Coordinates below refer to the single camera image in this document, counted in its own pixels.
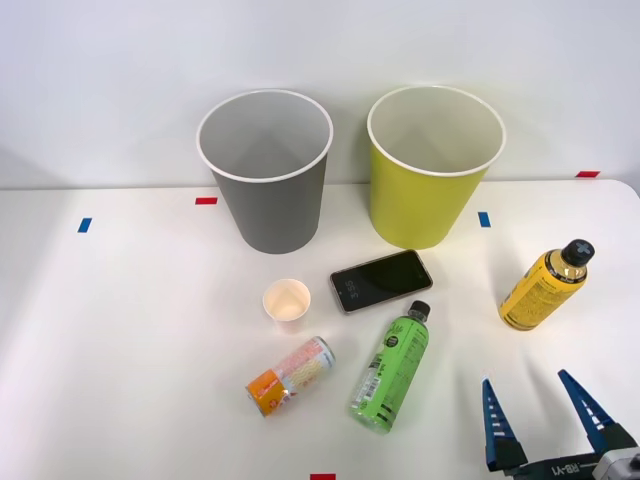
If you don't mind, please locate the small white paper cup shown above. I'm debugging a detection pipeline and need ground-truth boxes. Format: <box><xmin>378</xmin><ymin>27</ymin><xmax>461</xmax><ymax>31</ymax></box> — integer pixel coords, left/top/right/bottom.
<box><xmin>262</xmin><ymin>278</ymin><xmax>312</xmax><ymax>335</ymax></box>

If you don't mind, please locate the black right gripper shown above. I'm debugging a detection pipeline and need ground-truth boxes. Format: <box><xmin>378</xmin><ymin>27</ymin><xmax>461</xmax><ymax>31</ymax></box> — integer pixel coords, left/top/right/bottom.
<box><xmin>481</xmin><ymin>369</ymin><xmax>640</xmax><ymax>480</ymax></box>

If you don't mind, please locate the green label plastic bottle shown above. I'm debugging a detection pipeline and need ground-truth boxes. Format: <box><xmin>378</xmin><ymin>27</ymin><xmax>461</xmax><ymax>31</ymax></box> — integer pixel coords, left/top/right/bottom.
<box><xmin>348</xmin><ymin>299</ymin><xmax>433</xmax><ymax>435</ymax></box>

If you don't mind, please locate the yellow label plastic bottle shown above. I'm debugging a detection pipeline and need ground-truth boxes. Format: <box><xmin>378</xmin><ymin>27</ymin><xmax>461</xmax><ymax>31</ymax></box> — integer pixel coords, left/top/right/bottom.
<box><xmin>499</xmin><ymin>238</ymin><xmax>597</xmax><ymax>333</ymax></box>

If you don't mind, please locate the orange and white drink can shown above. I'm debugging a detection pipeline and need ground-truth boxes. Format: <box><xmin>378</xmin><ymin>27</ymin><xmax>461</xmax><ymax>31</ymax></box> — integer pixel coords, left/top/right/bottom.
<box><xmin>244</xmin><ymin>336</ymin><xmax>337</xmax><ymax>419</ymax></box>

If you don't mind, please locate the yellow-green plastic waste bin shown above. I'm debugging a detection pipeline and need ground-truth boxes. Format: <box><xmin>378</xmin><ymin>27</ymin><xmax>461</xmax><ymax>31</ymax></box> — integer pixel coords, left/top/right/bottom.
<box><xmin>366</xmin><ymin>85</ymin><xmax>508</xmax><ymax>251</ymax></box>

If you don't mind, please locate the black smartphone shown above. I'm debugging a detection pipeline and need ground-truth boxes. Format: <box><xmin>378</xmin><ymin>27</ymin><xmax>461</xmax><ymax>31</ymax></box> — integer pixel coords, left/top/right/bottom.
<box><xmin>329</xmin><ymin>249</ymin><xmax>434</xmax><ymax>316</ymax></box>

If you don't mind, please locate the grey plastic waste bin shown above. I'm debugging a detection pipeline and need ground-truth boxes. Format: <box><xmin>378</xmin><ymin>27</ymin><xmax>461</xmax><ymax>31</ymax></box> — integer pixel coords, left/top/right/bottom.
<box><xmin>195</xmin><ymin>88</ymin><xmax>335</xmax><ymax>255</ymax></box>

